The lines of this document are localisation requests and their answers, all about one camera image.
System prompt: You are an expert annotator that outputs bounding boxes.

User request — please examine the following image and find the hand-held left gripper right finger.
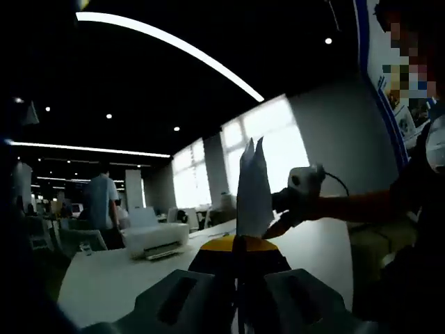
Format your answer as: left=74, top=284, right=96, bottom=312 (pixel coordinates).
left=241, top=238, right=380, bottom=334

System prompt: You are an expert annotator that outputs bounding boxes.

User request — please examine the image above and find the person's dark shirt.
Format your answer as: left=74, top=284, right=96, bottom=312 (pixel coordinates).
left=349, top=120, right=445, bottom=334

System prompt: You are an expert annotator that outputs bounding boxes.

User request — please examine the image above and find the ceiling light strip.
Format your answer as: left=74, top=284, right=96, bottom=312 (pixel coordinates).
left=75, top=12, right=265, bottom=102
left=10, top=141, right=171, bottom=159

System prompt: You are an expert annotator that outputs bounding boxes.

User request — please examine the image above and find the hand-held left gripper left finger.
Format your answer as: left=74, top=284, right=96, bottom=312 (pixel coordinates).
left=83, top=235, right=241, bottom=334

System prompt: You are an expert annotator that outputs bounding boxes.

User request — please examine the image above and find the narrow bright window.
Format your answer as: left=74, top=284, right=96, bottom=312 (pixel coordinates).
left=172, top=138, right=213, bottom=208

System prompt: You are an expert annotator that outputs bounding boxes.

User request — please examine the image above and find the ceiling air conditioner unit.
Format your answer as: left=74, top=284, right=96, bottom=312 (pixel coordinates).
left=19, top=100, right=41, bottom=126

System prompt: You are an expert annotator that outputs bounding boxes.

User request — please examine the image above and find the white printer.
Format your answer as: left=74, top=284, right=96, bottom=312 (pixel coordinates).
left=121, top=207, right=191, bottom=261

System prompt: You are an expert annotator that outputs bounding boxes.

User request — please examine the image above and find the white square pillar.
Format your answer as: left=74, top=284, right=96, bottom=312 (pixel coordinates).
left=124, top=169, right=143, bottom=209

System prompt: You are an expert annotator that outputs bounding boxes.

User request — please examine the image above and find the large bright window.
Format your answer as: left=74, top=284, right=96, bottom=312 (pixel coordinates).
left=220, top=95, right=310, bottom=209

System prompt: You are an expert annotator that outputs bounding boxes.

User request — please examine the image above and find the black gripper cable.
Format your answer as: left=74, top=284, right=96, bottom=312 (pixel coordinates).
left=322, top=170, right=350, bottom=199

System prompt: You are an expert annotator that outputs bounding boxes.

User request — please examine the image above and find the stack of white printing papers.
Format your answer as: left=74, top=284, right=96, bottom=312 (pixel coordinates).
left=233, top=136, right=275, bottom=334

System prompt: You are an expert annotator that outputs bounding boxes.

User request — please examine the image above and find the blue and white wall poster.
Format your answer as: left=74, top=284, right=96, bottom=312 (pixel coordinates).
left=354, top=0, right=439, bottom=164

